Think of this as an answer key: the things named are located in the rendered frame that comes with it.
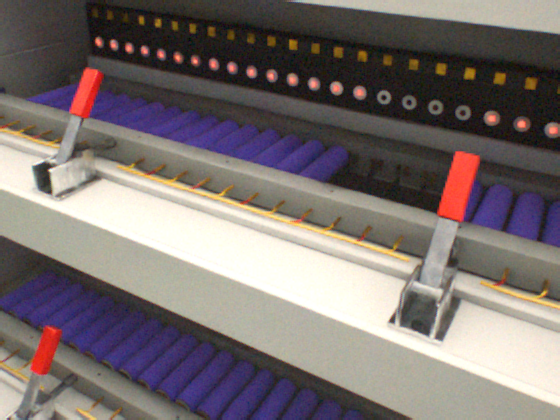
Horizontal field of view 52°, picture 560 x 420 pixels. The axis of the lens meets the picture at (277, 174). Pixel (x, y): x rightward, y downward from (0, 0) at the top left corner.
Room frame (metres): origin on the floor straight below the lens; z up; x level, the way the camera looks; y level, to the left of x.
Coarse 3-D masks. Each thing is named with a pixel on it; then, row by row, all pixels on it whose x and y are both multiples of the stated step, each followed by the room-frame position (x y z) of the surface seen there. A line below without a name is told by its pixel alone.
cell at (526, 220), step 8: (520, 200) 0.38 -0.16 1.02; (528, 200) 0.37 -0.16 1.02; (536, 200) 0.37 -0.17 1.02; (520, 208) 0.36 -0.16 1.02; (528, 208) 0.36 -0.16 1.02; (536, 208) 0.36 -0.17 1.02; (544, 208) 0.37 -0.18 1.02; (512, 216) 0.36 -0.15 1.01; (520, 216) 0.35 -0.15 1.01; (528, 216) 0.35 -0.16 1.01; (536, 216) 0.35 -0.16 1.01; (512, 224) 0.35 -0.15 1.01; (520, 224) 0.34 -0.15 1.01; (528, 224) 0.34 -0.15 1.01; (536, 224) 0.35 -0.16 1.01; (512, 232) 0.33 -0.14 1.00; (520, 232) 0.33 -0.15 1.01; (528, 232) 0.33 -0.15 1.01; (536, 232) 0.34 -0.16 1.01; (536, 240) 0.34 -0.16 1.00
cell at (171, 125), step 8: (192, 112) 0.51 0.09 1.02; (168, 120) 0.48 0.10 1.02; (176, 120) 0.49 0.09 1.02; (184, 120) 0.49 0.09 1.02; (192, 120) 0.50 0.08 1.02; (152, 128) 0.46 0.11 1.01; (160, 128) 0.47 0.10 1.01; (168, 128) 0.47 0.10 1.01; (176, 128) 0.48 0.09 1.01; (160, 136) 0.46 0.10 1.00
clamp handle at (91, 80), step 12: (84, 72) 0.41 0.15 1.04; (96, 72) 0.41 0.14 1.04; (84, 84) 0.41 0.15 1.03; (96, 84) 0.41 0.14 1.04; (84, 96) 0.40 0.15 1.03; (72, 108) 0.40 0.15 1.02; (84, 108) 0.40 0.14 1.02; (72, 120) 0.40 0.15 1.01; (72, 132) 0.40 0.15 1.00; (72, 144) 0.40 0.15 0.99; (60, 156) 0.40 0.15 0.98
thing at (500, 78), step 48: (96, 48) 0.59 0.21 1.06; (192, 48) 0.53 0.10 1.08; (240, 48) 0.51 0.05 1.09; (288, 48) 0.48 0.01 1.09; (336, 48) 0.46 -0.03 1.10; (384, 48) 0.44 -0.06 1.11; (336, 96) 0.47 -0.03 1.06; (432, 96) 0.43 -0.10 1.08; (480, 96) 0.42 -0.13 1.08; (528, 96) 0.40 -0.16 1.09; (528, 144) 0.41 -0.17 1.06
